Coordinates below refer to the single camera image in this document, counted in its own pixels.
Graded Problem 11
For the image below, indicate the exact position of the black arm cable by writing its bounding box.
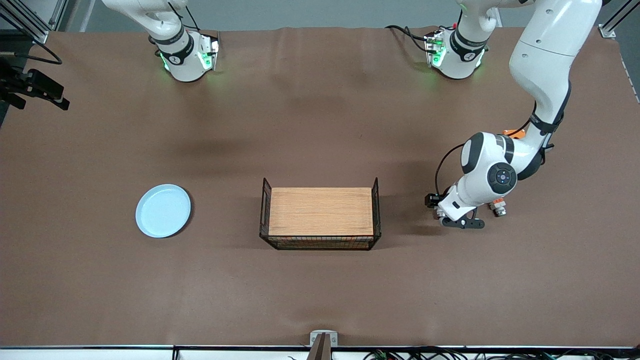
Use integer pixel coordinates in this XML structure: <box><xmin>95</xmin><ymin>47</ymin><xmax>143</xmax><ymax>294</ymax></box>
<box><xmin>0</xmin><ymin>39</ymin><xmax>63</xmax><ymax>66</ymax></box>
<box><xmin>434</xmin><ymin>144</ymin><xmax>467</xmax><ymax>198</ymax></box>

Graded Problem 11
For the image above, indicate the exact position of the aluminium frame profile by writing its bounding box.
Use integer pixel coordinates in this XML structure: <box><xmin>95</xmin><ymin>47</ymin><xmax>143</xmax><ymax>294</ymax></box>
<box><xmin>598</xmin><ymin>0</ymin><xmax>640</xmax><ymax>40</ymax></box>
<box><xmin>0</xmin><ymin>0</ymin><xmax>68</xmax><ymax>45</ymax></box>

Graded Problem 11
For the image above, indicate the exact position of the black wire mesh basket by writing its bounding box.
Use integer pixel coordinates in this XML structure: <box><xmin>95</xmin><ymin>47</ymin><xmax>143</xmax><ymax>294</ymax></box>
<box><xmin>259</xmin><ymin>177</ymin><xmax>382</xmax><ymax>251</ymax></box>

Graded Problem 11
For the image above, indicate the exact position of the aluminium frame with cable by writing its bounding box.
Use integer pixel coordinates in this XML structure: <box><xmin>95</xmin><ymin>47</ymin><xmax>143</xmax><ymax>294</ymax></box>
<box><xmin>0</xmin><ymin>346</ymin><xmax>640</xmax><ymax>360</ymax></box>

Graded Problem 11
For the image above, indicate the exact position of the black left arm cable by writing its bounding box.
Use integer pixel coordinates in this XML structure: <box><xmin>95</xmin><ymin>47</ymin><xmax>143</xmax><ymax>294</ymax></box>
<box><xmin>434</xmin><ymin>144</ymin><xmax>467</xmax><ymax>198</ymax></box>

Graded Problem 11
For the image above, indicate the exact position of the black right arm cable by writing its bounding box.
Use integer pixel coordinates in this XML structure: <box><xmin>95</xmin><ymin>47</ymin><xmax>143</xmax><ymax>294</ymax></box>
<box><xmin>0</xmin><ymin>39</ymin><xmax>63</xmax><ymax>66</ymax></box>

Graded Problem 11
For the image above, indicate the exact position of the brown table cover sheet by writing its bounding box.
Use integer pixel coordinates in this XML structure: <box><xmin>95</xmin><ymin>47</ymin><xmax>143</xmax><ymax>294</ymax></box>
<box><xmin>0</xmin><ymin>26</ymin><xmax>640</xmax><ymax>348</ymax></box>

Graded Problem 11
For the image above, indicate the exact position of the black base power cable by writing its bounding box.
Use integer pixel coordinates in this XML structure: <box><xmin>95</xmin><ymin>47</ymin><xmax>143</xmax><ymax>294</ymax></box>
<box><xmin>385</xmin><ymin>24</ymin><xmax>433</xmax><ymax>53</ymax></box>

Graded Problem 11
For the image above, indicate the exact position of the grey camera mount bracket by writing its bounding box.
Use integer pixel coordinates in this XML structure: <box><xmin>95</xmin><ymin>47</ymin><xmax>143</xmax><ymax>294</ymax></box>
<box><xmin>306</xmin><ymin>330</ymin><xmax>339</xmax><ymax>360</ymax></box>

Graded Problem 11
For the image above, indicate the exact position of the light wooden board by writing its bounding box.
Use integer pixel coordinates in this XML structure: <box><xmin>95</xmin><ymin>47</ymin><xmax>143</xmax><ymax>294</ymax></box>
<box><xmin>269</xmin><ymin>187</ymin><xmax>375</xmax><ymax>237</ymax></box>

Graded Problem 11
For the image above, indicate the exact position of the light blue round plate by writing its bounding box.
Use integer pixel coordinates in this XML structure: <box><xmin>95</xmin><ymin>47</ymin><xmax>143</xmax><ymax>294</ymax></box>
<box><xmin>135</xmin><ymin>184</ymin><xmax>192</xmax><ymax>239</ymax></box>

